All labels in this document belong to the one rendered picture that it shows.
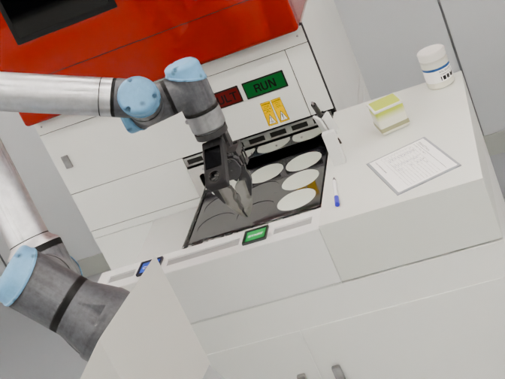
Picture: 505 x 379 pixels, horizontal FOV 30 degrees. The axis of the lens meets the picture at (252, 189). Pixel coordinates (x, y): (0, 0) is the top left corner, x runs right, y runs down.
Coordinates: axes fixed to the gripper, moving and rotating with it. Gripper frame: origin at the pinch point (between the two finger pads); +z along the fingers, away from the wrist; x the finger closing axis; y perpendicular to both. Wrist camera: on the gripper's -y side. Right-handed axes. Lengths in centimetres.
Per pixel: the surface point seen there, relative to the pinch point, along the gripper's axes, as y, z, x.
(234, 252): -3.7, 6.4, 4.7
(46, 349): 147, 103, 160
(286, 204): 24.8, 12.4, -2.2
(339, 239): -4.0, 10.3, -18.0
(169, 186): 58, 12, 37
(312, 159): 46.9, 12.4, -7.3
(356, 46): 207, 36, -6
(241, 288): -4.1, 15.3, 6.5
